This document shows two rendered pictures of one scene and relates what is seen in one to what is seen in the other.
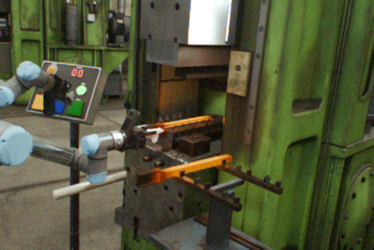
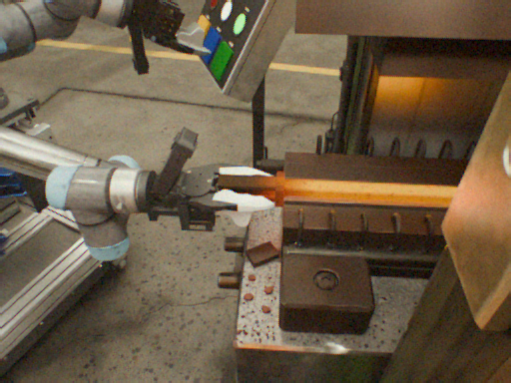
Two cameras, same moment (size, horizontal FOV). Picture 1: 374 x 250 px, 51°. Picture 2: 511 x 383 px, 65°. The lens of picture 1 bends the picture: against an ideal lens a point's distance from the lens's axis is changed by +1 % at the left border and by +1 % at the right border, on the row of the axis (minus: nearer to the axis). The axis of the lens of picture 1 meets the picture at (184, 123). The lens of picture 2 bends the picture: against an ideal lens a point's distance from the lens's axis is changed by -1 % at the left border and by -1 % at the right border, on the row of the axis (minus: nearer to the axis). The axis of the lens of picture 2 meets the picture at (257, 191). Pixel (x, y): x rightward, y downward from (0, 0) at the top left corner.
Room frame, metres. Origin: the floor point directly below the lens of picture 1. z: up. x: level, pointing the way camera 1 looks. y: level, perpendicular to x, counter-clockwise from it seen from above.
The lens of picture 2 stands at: (1.33, -0.24, 1.42)
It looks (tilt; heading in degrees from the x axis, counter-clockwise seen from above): 42 degrees down; 51
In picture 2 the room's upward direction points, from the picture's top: straight up
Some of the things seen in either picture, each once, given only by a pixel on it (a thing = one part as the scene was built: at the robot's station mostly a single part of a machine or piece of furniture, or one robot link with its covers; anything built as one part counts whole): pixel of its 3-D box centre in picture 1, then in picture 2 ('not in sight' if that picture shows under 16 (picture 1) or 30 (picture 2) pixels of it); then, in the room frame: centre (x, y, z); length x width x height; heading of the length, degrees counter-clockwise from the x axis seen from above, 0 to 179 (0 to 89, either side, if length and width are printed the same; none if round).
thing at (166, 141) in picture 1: (189, 127); (409, 203); (1.83, -0.02, 0.96); 0.42 x 0.20 x 0.09; 137
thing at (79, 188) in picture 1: (94, 183); not in sight; (1.85, 0.43, 0.62); 0.44 x 0.05 x 0.05; 137
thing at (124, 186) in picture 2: (115, 140); (132, 191); (1.48, 0.27, 0.98); 0.08 x 0.05 x 0.08; 47
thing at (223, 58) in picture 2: (75, 108); (223, 61); (1.85, 0.53, 1.01); 0.07 x 0.05 x 0.07; 72
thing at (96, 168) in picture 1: (94, 167); (105, 222); (1.44, 0.34, 0.88); 0.11 x 0.08 x 0.11; 52
